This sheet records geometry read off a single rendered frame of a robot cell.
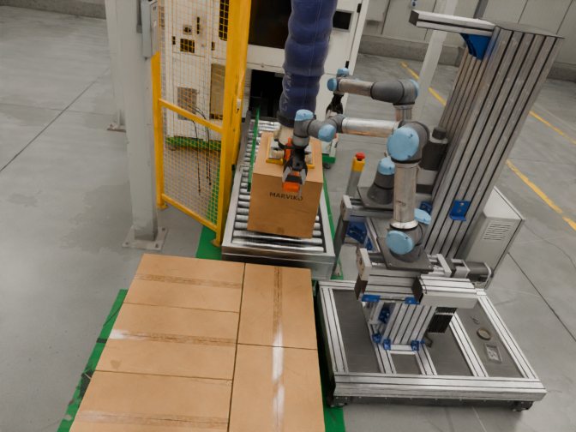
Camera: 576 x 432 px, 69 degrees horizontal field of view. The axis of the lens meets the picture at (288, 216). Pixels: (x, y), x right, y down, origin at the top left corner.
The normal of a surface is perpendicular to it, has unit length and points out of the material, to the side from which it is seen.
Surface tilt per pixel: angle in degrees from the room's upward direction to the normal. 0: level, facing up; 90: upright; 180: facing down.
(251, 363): 0
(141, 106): 90
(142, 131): 90
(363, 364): 0
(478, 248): 90
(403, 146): 83
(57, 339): 0
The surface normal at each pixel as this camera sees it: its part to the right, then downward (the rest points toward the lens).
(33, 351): 0.14, -0.82
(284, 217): -0.04, 0.55
